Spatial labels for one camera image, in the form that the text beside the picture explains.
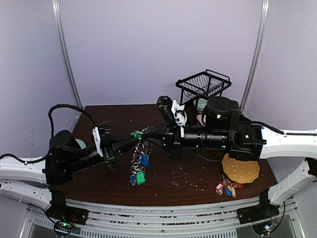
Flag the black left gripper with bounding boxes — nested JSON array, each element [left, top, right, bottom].
[[67, 134, 139, 174]]

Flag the black wire dish rack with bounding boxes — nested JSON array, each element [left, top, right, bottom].
[[175, 69, 232, 109]]

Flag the green key tag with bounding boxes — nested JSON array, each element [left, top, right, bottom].
[[134, 132, 142, 139], [136, 172, 146, 184]]

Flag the grey disc keyring organizer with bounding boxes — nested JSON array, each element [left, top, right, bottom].
[[129, 131, 152, 186]]

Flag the yellow dotted plate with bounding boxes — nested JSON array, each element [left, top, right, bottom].
[[221, 154, 260, 184]]

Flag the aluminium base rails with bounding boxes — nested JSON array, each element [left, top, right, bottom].
[[21, 194, 304, 238]]

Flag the teal plate with flower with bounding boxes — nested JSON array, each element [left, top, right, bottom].
[[76, 139, 87, 149]]

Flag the red key tag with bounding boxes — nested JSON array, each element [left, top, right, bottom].
[[215, 182, 225, 195]]

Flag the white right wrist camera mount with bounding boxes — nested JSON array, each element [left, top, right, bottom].
[[171, 100, 187, 126]]

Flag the yellow key tag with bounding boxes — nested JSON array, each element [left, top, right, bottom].
[[231, 187, 236, 198]]

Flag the right aluminium frame post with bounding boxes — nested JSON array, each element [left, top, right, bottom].
[[240, 0, 271, 114]]

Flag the teal ceramic bowl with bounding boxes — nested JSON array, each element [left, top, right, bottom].
[[197, 98, 207, 114]]

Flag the blue key tag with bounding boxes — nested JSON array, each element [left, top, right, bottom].
[[225, 187, 232, 197]]

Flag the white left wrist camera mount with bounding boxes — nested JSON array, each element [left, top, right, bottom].
[[92, 126, 104, 157]]

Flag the pink patterned dish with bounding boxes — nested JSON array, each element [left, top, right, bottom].
[[196, 114, 206, 125]]

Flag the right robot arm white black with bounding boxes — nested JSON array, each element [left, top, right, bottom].
[[135, 96, 317, 219]]

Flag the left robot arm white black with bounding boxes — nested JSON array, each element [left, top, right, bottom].
[[0, 123, 138, 220]]

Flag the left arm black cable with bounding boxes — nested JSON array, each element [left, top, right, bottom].
[[47, 103, 97, 139]]

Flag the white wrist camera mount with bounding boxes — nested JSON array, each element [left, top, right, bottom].
[[171, 100, 187, 126], [92, 126, 104, 157]]

